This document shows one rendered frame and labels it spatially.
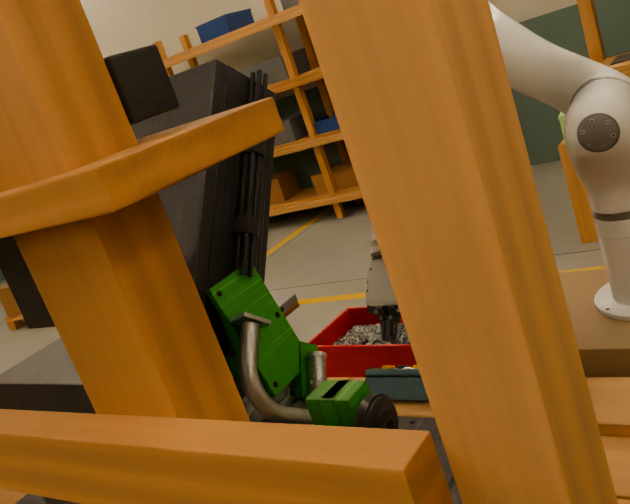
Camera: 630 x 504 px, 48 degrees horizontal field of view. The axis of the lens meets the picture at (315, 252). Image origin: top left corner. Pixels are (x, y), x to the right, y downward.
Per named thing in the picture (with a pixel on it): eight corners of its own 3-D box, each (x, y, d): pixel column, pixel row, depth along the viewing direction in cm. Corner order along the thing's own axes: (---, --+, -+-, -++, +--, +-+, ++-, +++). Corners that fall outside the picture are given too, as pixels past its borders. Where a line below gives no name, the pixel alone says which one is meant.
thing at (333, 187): (483, 193, 611) (409, -69, 555) (224, 240, 783) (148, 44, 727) (500, 174, 654) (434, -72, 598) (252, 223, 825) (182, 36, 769)
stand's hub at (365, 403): (392, 431, 93) (374, 382, 91) (412, 432, 91) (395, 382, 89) (364, 467, 87) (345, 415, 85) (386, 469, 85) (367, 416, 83)
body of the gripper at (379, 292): (420, 254, 150) (419, 307, 147) (379, 259, 156) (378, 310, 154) (401, 247, 144) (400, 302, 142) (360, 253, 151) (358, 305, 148)
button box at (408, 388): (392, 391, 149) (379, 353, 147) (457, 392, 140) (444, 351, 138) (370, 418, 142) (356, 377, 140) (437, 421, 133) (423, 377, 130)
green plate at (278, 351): (282, 372, 131) (223, 275, 129) (313, 361, 125) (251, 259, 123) (245, 406, 123) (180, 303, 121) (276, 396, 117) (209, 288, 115)
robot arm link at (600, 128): (663, 189, 132) (636, 64, 125) (660, 227, 117) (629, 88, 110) (595, 201, 138) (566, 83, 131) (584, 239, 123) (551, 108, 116)
